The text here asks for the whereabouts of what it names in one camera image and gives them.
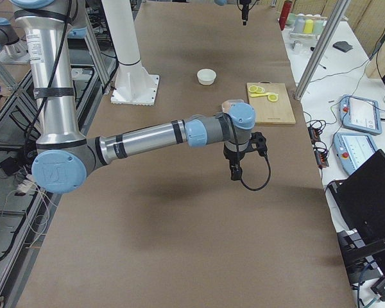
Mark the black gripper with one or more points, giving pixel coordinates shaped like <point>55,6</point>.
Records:
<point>233,158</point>
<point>244,12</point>

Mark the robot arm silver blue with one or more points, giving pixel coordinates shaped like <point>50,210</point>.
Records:
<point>65,156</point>
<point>225,2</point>

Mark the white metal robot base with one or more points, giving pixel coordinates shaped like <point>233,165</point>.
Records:
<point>135,86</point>

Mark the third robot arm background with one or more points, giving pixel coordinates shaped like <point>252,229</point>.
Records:
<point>10,42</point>

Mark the clear plastic egg box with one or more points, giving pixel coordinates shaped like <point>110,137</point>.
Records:
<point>226,105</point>

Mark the grey cup lying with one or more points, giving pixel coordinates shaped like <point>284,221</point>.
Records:
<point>299,25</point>

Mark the bamboo cutting board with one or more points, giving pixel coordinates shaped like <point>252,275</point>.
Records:
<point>267,112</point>

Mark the yellow plastic knife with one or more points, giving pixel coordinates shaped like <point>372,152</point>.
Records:
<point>256,94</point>

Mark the lemon slice top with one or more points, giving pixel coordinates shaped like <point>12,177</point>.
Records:
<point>272,97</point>

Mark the white round bowl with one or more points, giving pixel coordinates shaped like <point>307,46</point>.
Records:
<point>206,76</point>

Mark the black power strip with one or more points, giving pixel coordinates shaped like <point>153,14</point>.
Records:
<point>319,147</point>

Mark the teach pendant near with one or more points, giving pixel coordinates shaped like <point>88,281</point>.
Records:
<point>353,149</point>

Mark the teach pendant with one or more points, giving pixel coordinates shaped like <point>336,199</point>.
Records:
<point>353,149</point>
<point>360,114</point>

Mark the black monitor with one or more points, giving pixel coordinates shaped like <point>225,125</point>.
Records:
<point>361,200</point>

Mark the teach pendant far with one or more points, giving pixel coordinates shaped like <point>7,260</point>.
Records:
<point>360,114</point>

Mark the aluminium frame post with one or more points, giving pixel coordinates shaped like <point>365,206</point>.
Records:
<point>322,44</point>

